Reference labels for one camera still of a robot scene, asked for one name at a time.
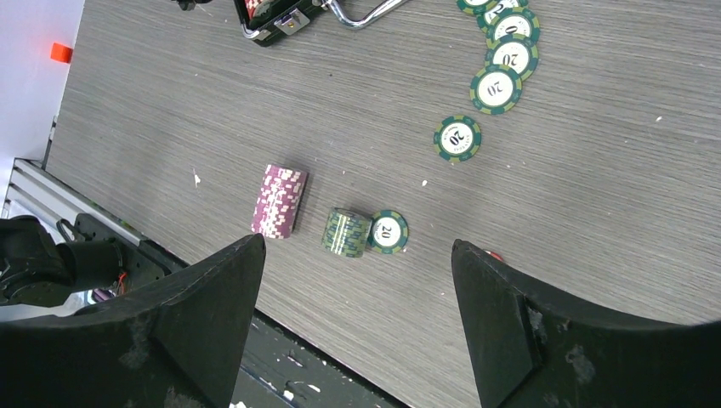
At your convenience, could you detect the black poker set case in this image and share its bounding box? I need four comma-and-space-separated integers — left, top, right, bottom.
234, 0, 406, 47

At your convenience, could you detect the green chip stack lying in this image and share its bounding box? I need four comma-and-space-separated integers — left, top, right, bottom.
321, 207, 372, 258

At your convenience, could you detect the purple white chip roll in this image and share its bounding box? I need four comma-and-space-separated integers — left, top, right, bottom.
251, 164, 309, 239

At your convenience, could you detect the green 20 chip lone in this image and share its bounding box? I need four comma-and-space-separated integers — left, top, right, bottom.
433, 115, 482, 163

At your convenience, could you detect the green 20 chip beside stack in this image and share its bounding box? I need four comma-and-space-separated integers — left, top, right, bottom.
367, 209, 410, 254

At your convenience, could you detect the red 100 chip stack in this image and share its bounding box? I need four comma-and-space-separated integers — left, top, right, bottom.
484, 250, 505, 263

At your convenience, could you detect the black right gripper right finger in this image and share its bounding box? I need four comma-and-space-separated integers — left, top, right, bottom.
451, 240, 720, 407

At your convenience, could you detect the orange clip on rail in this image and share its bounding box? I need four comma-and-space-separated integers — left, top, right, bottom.
50, 42, 74, 64

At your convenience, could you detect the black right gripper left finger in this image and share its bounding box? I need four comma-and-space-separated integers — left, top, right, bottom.
1, 235, 266, 407

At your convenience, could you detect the aluminium rail frame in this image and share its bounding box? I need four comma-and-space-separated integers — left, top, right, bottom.
1, 159, 146, 247

